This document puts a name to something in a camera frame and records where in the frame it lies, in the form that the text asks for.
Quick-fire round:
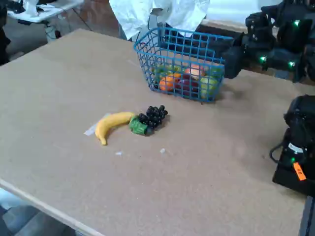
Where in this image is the person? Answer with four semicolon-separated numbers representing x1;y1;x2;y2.
0;0;12;66

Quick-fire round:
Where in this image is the round green toy fruit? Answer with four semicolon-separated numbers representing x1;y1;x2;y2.
199;75;220;99

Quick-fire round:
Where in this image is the white crumpled paper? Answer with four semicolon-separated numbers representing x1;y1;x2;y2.
23;0;40;17

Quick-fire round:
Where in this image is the toy orange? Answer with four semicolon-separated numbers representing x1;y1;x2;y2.
158;74;182;92

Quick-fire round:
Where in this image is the white crumpled sheet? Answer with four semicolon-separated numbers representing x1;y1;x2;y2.
108;0;211;40

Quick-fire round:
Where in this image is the black base cable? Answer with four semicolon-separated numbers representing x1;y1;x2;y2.
269;140;286;165

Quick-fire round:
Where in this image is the black toy grapes bunch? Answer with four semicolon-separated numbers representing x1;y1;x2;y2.
128;105;169;135

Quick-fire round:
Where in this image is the small black camera box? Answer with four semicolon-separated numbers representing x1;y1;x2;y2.
245;11;274;48

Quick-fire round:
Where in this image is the yellow toy banana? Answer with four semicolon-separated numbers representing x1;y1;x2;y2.
94;112;136;146

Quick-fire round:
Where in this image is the red toy pomegranate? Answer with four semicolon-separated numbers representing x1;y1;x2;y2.
177;74;200;98

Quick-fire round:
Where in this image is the pale pink toy peach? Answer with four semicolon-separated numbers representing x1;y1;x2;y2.
184;63;206;80

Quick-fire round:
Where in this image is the yellow green toy fruit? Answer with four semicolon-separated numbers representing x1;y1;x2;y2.
153;64;182;80

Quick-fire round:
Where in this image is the blue wire basket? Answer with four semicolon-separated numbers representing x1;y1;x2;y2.
133;27;234;103

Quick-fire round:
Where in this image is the white background table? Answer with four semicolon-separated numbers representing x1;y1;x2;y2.
6;0;85;42

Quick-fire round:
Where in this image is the long white tape strip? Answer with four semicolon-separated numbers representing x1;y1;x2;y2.
83;113;112;137

